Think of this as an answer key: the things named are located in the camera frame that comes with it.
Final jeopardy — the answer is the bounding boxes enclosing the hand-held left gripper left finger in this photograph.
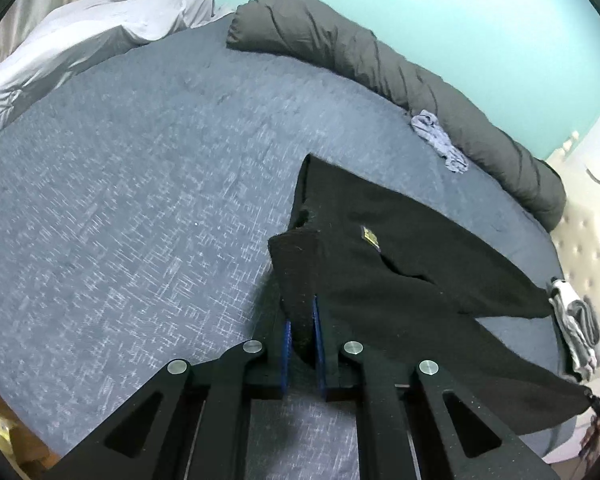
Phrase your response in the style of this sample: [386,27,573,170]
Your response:
[42,320,294,480]

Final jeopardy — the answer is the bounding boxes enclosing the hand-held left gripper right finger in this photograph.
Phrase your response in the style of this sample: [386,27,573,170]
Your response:
[311,295,561,480]

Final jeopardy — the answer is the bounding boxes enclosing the black pants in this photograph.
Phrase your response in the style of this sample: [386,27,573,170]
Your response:
[267,154,593,433]

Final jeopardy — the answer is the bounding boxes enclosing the grey fleece folded garment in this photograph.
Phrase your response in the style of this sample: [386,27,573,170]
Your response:
[555,297,600,382]

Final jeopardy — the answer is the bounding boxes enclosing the white folded garment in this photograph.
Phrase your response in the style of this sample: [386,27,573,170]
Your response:
[547,277,581,311]

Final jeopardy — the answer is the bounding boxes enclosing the cream tufted headboard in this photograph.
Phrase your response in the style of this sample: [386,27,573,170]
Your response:
[545,85,600,401]

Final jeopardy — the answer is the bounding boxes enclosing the blue bed sheet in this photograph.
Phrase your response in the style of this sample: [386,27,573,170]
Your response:
[0,15,581,480]

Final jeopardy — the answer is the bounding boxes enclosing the small blue-grey crumpled cloth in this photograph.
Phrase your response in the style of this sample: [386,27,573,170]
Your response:
[410,109,471,175]

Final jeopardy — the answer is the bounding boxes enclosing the dark grey rolled duvet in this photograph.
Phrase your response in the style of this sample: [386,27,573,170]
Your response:
[225,0,567,233]

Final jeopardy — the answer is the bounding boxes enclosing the light grey quilt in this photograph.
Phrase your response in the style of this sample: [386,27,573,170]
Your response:
[0,0,216,151]

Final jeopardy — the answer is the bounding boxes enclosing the wooden bed frame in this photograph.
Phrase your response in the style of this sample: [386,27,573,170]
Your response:
[0,375,68,478]

